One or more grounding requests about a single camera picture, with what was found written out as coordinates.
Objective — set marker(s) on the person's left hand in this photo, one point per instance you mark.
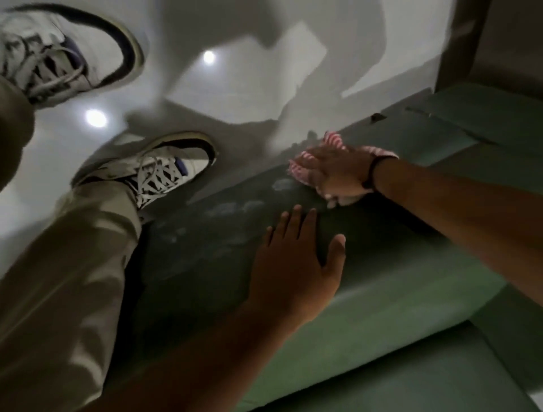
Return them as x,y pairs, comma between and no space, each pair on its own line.
292,271

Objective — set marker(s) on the person's right hand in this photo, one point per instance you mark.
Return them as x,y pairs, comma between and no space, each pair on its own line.
339,170

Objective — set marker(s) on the red white checkered cloth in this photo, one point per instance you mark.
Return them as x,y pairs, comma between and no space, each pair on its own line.
299,172

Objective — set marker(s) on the green upholstered bench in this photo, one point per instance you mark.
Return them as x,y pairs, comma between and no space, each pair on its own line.
403,280

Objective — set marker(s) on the person's right forearm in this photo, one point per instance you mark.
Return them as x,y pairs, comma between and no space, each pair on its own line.
466,216

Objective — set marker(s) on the person's left forearm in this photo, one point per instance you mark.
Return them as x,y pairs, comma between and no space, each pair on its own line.
203,365

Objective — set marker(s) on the person's right white sneaker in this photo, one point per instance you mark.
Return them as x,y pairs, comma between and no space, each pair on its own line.
169,170

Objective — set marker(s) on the person's white sneaker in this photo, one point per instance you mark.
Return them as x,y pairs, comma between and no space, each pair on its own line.
97,46
169,170

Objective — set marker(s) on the person's left white sneaker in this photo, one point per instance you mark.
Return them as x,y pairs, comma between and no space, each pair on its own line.
97,46

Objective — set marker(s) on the black wristband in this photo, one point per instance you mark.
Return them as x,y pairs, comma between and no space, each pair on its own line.
370,174

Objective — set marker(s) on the small dark scrap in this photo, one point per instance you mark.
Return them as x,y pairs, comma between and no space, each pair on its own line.
377,118

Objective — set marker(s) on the brown bedside cabinet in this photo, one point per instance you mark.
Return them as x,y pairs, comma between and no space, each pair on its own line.
509,38

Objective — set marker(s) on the khaki trousers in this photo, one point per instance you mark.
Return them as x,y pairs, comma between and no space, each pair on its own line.
63,297

